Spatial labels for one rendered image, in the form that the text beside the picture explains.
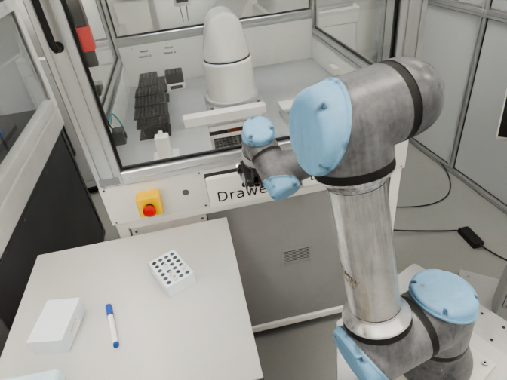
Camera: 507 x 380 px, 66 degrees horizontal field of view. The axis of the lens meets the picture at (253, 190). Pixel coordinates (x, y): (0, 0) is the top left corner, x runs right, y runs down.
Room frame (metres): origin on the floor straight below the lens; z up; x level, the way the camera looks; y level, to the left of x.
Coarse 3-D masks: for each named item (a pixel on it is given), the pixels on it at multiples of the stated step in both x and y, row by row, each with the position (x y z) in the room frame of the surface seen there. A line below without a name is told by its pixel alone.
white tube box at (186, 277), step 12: (168, 252) 0.86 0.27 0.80; (156, 264) 0.82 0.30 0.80; (168, 264) 0.81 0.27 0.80; (180, 264) 0.81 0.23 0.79; (156, 276) 0.78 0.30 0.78; (168, 276) 0.77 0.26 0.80; (180, 276) 0.77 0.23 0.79; (192, 276) 0.76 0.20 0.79; (168, 288) 0.73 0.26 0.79; (180, 288) 0.74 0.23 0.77
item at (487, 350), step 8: (472, 336) 0.50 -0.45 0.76; (472, 344) 0.48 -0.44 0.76; (480, 344) 0.48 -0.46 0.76; (488, 344) 0.48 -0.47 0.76; (480, 352) 0.46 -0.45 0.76; (488, 352) 0.46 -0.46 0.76; (496, 352) 0.46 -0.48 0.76; (336, 360) 0.50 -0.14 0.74; (344, 360) 0.48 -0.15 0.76; (496, 360) 0.44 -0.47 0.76; (504, 360) 0.44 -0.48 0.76; (496, 368) 0.42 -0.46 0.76; (504, 368) 0.42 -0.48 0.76; (496, 376) 0.41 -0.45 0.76; (504, 376) 0.41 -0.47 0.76
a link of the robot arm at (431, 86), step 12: (384, 60) 0.54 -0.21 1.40; (396, 60) 0.51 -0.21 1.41; (408, 60) 0.51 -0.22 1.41; (420, 60) 0.51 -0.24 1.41; (420, 72) 0.48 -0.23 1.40; (432, 72) 0.49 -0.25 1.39; (420, 84) 0.47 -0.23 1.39; (432, 84) 0.48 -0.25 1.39; (432, 96) 0.47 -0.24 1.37; (444, 96) 0.49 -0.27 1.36; (432, 108) 0.46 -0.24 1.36; (432, 120) 0.47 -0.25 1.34; (420, 132) 0.47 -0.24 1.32
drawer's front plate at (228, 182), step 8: (216, 176) 1.04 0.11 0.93; (224, 176) 1.03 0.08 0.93; (232, 176) 1.03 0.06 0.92; (208, 184) 1.02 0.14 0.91; (216, 184) 1.03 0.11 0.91; (224, 184) 1.03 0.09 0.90; (232, 184) 1.03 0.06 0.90; (240, 184) 1.04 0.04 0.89; (208, 192) 1.02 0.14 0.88; (216, 192) 1.03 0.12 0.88; (240, 192) 1.04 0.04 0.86; (256, 192) 1.04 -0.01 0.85; (216, 200) 1.03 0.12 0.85; (232, 200) 1.03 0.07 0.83; (240, 200) 1.04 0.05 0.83; (248, 200) 1.04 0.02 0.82
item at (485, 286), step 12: (468, 276) 1.26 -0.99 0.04; (480, 276) 1.25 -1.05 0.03; (504, 276) 1.06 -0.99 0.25; (480, 288) 1.18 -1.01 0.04; (492, 288) 1.17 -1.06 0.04; (504, 288) 1.02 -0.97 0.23; (480, 300) 1.11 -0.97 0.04; (492, 300) 1.10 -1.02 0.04; (504, 300) 1.01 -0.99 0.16; (504, 312) 1.00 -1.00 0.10
